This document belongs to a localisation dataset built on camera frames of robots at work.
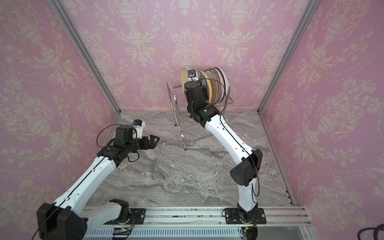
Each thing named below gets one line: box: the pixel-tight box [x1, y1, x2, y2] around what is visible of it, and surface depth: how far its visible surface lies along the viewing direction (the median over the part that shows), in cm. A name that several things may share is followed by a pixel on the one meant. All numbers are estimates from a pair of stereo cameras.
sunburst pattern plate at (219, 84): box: [210, 68, 222, 105], surface depth 76 cm
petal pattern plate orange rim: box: [215, 66, 230, 103], surface depth 77 cm
